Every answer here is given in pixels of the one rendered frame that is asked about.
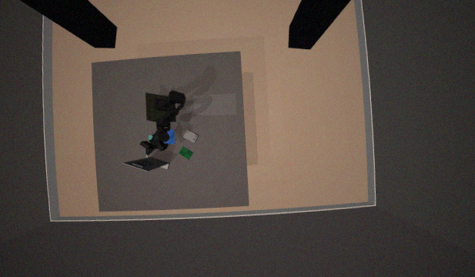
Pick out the blue flat square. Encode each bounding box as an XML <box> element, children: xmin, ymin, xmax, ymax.
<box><xmin>163</xmin><ymin>129</ymin><xmax>175</xmax><ymax>144</ymax></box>

